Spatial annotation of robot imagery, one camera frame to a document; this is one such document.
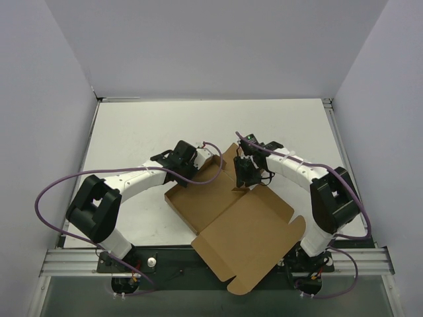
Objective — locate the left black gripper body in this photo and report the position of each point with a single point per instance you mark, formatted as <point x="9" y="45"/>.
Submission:
<point x="186" y="178"/>

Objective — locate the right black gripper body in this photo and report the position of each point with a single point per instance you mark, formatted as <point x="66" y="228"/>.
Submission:
<point x="246" y="170"/>

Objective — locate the brown cardboard box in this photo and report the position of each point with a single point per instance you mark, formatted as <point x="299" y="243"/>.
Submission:
<point x="240" y="234"/>

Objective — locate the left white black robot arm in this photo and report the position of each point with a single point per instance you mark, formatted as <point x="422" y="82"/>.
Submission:
<point x="94" y="209"/>

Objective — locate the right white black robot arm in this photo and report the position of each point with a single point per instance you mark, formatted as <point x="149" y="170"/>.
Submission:
<point x="333" y="199"/>

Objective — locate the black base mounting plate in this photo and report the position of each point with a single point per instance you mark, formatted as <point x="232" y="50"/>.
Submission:
<point x="294" y="269"/>

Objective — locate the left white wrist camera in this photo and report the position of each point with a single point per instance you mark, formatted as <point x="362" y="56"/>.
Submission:
<point x="203" y="156"/>

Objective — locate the left aluminium side rail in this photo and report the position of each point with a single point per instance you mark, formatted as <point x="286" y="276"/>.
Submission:
<point x="77" y="178"/>

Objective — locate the aluminium side rail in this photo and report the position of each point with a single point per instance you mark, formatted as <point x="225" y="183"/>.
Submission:
<point x="77" y="178"/>
<point x="327" y="104"/>

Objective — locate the right aluminium side rail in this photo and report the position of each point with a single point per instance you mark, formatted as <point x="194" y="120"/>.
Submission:
<point x="327" y="104"/>

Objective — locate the aluminium front frame rail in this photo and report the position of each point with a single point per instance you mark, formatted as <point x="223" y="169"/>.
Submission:
<point x="84" y="262"/>

